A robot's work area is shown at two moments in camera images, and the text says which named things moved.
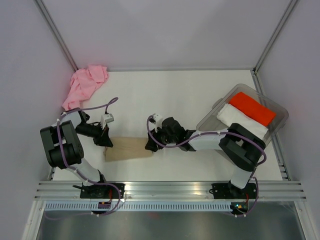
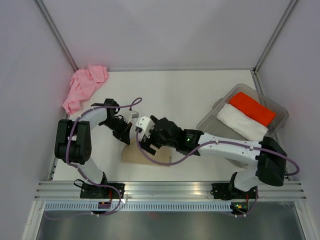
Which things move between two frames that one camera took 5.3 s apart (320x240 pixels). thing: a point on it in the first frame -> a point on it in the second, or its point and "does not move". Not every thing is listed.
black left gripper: [103, 139] -> [123, 135]
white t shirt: [229, 115] does not move
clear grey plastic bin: [210, 121] does not move
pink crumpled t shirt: [84, 81] does not move
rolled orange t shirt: [252, 108] does not move
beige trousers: [125, 148] -> [131, 153]
